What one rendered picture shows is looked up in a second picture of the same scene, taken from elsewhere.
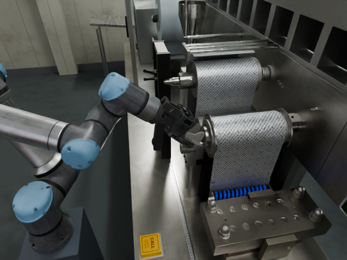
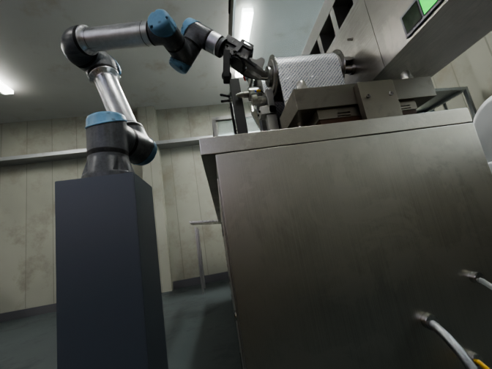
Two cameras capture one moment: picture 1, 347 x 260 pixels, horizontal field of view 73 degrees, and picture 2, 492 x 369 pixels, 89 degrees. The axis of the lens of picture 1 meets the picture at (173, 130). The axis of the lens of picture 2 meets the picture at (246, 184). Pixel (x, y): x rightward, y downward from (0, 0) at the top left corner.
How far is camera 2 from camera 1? 1.10 m
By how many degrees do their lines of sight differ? 49
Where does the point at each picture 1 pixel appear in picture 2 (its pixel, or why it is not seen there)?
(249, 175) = not seen: hidden behind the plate
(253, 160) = (319, 80)
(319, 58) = (337, 25)
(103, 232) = not seen: outside the picture
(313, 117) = (354, 45)
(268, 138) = (322, 58)
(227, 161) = (293, 80)
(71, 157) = (154, 16)
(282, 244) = (375, 84)
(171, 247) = not seen: hidden behind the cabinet
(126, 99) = (198, 25)
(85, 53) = (182, 268)
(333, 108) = (357, 19)
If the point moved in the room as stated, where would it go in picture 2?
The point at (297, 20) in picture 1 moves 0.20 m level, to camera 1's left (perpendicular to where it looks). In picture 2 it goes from (320, 38) to (279, 47)
